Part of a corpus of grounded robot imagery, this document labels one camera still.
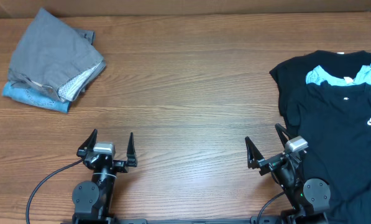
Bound grey folded shorts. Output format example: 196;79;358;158
7;8;106;101

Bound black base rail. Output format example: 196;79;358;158
62;216;285;224

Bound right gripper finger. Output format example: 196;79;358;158
245;136;265;169
275;123;291;147

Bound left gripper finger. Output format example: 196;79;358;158
126;133;137;167
78;129;98;151

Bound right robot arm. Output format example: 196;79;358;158
245;123;331;224

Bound black Nike t-shirt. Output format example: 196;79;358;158
285;82;371;223

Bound light blue folded jeans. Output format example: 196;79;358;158
2;82;71;114

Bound light blue t-shirt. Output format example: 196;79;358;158
305;64;371;86

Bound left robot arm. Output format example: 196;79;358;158
72;129;138;224

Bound plain black t-shirt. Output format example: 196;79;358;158
270;50;371;141

